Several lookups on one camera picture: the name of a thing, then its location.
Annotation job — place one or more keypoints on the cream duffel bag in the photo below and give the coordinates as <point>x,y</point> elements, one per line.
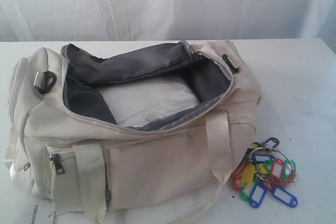
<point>65,145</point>

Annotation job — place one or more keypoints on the colourful key tag bunch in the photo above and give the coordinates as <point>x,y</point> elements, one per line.
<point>265,169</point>

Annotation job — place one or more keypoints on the white backdrop curtain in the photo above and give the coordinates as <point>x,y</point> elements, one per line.
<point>52,20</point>

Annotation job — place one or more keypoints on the white printed paper sheet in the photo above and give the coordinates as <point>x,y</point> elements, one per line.
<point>43,214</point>

